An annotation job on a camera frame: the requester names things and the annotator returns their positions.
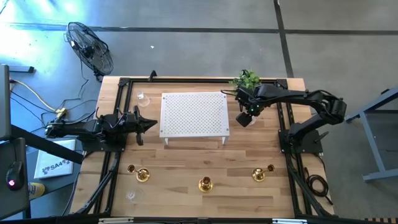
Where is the black computer mouse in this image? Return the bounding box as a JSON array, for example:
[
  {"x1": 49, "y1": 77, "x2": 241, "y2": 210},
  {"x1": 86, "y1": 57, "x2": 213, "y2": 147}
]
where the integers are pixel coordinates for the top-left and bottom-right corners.
[{"x1": 5, "y1": 161, "x2": 25, "y2": 191}]

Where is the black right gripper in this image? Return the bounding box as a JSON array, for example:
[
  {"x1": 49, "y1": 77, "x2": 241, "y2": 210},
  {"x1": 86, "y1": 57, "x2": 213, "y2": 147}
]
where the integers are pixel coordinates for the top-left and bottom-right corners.
[{"x1": 235, "y1": 90, "x2": 265, "y2": 128}]

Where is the grey-blue metal table frame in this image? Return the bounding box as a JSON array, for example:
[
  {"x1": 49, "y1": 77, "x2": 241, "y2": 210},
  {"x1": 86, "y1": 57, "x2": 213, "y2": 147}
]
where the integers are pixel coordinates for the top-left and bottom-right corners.
[{"x1": 344, "y1": 86, "x2": 398, "y2": 183}]

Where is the white perforated metal shelf riser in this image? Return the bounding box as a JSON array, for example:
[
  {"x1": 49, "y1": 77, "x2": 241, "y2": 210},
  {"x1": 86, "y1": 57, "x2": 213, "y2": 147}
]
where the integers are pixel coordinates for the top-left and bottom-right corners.
[{"x1": 159, "y1": 91, "x2": 231, "y2": 146}]

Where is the person's yellow shoe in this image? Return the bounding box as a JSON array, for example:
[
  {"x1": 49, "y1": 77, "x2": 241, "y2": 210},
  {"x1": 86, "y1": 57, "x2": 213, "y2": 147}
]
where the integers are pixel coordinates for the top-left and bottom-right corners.
[{"x1": 28, "y1": 182, "x2": 46, "y2": 200}]

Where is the yellow power cable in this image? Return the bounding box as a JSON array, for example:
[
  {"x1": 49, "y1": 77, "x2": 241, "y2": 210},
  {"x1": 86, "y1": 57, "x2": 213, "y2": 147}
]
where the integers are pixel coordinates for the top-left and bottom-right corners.
[{"x1": 12, "y1": 79, "x2": 58, "y2": 113}]

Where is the white printed cardboard box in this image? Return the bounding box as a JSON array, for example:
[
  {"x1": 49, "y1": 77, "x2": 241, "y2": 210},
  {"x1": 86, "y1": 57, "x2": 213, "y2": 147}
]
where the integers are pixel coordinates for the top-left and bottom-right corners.
[{"x1": 33, "y1": 139, "x2": 77, "y2": 180}]

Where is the black floor fan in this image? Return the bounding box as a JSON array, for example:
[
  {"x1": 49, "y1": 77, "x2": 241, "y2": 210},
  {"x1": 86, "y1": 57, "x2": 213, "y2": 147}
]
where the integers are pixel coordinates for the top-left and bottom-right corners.
[{"x1": 64, "y1": 21, "x2": 114, "y2": 82}]

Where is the grey flat panel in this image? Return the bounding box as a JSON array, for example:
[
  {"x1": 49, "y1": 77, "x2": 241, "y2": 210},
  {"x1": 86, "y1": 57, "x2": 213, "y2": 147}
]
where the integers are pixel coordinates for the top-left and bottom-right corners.
[{"x1": 0, "y1": 64, "x2": 11, "y2": 141}]

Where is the black aluminium table frame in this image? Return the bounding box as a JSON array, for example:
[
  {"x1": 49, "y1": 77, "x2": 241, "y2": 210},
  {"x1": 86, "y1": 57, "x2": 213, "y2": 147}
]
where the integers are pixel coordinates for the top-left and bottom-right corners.
[{"x1": 70, "y1": 75, "x2": 336, "y2": 220}]

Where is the coiled black cable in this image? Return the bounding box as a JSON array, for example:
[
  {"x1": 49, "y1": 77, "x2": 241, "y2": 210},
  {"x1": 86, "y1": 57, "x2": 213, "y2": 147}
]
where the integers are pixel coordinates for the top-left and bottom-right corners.
[{"x1": 303, "y1": 166, "x2": 334, "y2": 206}]

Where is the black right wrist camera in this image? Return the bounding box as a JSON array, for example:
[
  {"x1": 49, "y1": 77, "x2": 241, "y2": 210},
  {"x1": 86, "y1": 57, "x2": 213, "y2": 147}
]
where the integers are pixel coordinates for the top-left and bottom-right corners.
[{"x1": 235, "y1": 86, "x2": 251, "y2": 105}]

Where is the black desk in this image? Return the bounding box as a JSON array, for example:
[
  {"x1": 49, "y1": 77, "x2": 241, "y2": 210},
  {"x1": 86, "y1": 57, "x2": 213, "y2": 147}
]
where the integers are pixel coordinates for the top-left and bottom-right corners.
[{"x1": 0, "y1": 136, "x2": 30, "y2": 220}]

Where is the black diagonal stand bar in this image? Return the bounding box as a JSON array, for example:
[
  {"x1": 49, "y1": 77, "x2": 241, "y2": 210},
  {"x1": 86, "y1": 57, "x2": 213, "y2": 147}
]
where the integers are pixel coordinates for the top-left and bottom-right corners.
[{"x1": 11, "y1": 124, "x2": 85, "y2": 165}]

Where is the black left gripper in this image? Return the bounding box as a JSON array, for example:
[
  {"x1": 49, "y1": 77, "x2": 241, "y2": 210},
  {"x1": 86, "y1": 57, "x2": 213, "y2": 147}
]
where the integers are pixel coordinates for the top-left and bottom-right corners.
[{"x1": 123, "y1": 105, "x2": 159, "y2": 146}]

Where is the green potted plant white pot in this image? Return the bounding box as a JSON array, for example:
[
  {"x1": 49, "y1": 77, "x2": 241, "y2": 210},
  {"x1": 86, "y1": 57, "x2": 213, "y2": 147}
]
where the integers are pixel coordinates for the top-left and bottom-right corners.
[{"x1": 229, "y1": 68, "x2": 262, "y2": 91}]

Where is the brass candlestick holder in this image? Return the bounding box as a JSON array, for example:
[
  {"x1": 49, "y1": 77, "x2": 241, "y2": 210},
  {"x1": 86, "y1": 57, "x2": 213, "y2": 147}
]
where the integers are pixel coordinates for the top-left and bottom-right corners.
[
  {"x1": 126, "y1": 164, "x2": 151, "y2": 183},
  {"x1": 198, "y1": 175, "x2": 214, "y2": 194},
  {"x1": 251, "y1": 164, "x2": 276, "y2": 183}
]

